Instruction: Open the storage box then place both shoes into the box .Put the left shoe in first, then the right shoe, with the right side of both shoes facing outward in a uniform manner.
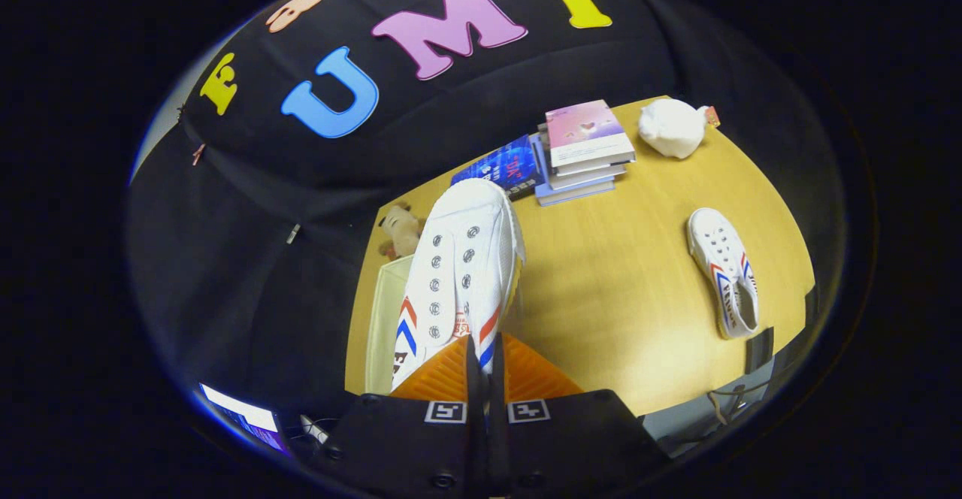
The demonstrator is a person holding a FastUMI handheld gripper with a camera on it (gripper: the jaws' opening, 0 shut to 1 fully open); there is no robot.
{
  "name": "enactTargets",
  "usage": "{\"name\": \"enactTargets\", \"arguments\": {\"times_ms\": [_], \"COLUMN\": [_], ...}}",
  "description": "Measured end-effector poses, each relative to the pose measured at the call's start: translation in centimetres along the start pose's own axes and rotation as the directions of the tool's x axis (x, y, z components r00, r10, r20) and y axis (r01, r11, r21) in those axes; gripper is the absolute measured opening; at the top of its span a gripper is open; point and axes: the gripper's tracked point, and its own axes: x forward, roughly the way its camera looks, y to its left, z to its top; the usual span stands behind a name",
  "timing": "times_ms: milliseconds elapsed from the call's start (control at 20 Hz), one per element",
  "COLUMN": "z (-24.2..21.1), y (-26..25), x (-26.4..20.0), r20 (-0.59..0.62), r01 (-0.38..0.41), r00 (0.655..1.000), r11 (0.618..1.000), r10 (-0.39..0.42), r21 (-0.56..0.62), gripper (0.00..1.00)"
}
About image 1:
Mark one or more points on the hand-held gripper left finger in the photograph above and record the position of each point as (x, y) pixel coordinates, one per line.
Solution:
(475, 439)

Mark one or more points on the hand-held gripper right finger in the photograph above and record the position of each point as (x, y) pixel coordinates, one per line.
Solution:
(497, 439)

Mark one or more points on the brown fabric storage box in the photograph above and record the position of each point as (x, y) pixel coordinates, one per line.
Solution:
(383, 326)

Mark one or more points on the white striped canvas shoe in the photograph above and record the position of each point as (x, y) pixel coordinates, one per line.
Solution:
(458, 258)
(721, 266)

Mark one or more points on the tan plush dog toy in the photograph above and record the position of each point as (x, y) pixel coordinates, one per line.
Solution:
(402, 230)

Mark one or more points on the pale blue cover book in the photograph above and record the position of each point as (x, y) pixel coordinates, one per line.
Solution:
(571, 195)

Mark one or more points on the dark blue cover book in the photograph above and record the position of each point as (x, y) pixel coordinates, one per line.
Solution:
(503, 168)

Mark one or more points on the silver cloth clip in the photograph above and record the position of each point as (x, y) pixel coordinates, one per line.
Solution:
(293, 234)

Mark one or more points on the black rectangular object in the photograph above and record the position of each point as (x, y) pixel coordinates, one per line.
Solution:
(759, 349)

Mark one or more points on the pink cover book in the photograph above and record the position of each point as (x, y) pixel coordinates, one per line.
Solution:
(586, 134)

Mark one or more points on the white plush toy with tag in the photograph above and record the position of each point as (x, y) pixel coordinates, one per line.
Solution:
(673, 127)

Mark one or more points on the copper cloth clip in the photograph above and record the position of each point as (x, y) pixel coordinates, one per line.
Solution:
(197, 155)

